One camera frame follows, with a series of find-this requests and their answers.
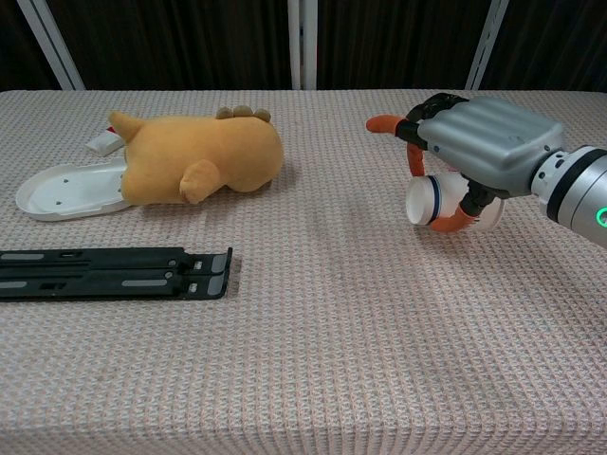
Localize dark curtain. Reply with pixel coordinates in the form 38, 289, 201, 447
0, 0, 607, 92

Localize black folding laptop stand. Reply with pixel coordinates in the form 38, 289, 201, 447
0, 246, 234, 301

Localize right grey robot hand orange fingertips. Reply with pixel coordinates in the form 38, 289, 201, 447
365, 93, 566, 234

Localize orange plush dinosaur toy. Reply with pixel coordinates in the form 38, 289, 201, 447
108, 104, 285, 206

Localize small white red box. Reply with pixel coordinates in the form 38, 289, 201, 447
85, 125, 124, 157

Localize woven pinkish tablecloth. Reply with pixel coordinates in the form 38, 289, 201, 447
0, 88, 607, 455

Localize white oval plastic tray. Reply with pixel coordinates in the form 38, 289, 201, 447
15, 157, 131, 223

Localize white vertical frame post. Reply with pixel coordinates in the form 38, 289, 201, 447
287, 0, 319, 91

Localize white paper cup blue stripe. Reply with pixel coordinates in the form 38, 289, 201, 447
406, 173, 504, 232

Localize white slanted frame post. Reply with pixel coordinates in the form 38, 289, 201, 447
464, 0, 511, 91
16, 0, 86, 91

